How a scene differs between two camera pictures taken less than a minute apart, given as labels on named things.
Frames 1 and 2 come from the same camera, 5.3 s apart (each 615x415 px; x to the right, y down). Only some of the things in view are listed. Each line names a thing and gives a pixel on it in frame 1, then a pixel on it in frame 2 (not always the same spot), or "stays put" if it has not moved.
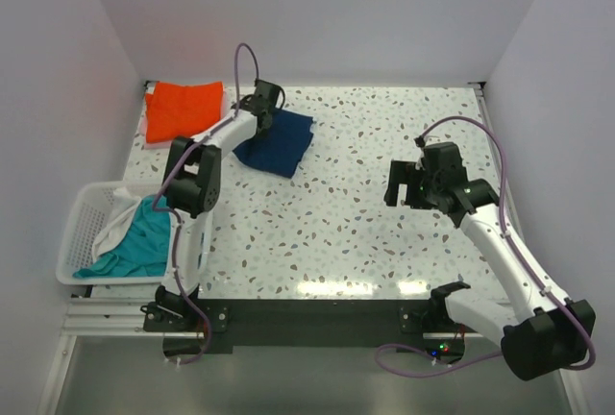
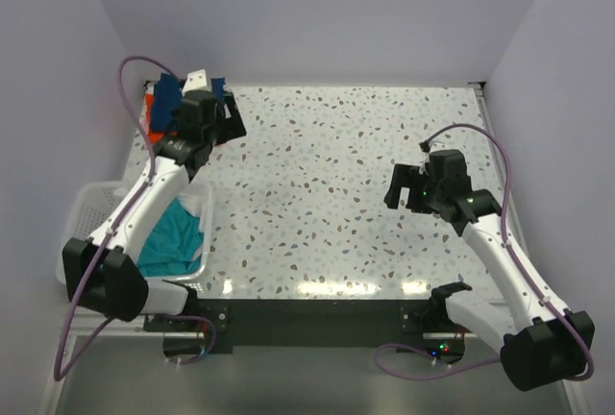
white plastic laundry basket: [88, 207] stays put
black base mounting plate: [267, 326] stays put
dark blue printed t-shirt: [282, 148] -> [167, 94]
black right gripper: [409, 184] stays put
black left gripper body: [264, 117] -> [227, 117]
